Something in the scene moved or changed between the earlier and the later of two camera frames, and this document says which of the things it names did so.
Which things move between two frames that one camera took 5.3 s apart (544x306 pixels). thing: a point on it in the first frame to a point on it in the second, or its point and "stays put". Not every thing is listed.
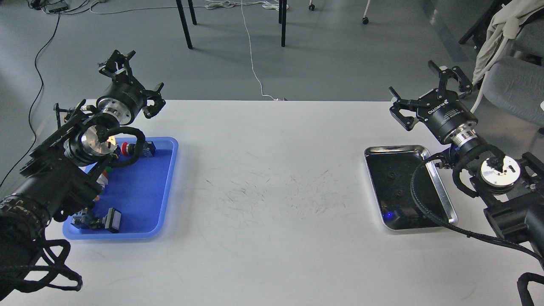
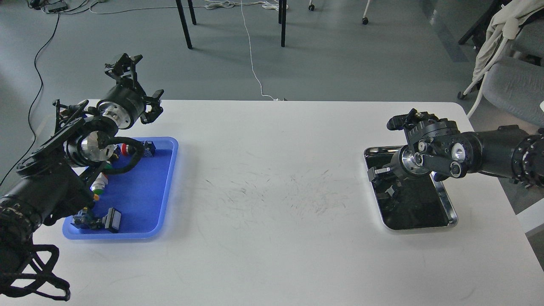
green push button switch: (103, 179) stays put
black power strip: (56, 7) stays put
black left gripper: (126, 98) stays put
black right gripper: (441, 115) to (412, 159)
